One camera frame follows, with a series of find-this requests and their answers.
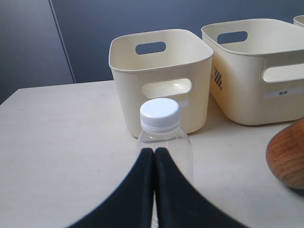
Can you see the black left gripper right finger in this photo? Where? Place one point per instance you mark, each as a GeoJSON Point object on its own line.
{"type": "Point", "coordinates": [179, 204]}

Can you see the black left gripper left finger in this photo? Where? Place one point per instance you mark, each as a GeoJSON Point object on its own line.
{"type": "Point", "coordinates": [130, 204]}

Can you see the clear bottle white cap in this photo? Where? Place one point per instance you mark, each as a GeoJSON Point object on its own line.
{"type": "Point", "coordinates": [161, 127]}

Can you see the brown wooden cup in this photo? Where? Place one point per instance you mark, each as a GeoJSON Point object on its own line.
{"type": "Point", "coordinates": [285, 155]}

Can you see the cream bin left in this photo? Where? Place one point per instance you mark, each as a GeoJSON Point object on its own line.
{"type": "Point", "coordinates": [172, 63]}

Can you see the cream bin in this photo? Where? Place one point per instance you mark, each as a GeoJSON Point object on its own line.
{"type": "Point", "coordinates": [257, 74]}
{"type": "Point", "coordinates": [172, 63]}
{"type": "Point", "coordinates": [299, 20]}

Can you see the cream bin middle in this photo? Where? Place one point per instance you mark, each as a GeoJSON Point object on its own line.
{"type": "Point", "coordinates": [257, 74]}

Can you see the cream bin right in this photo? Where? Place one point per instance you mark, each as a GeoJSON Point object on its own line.
{"type": "Point", "coordinates": [299, 20]}

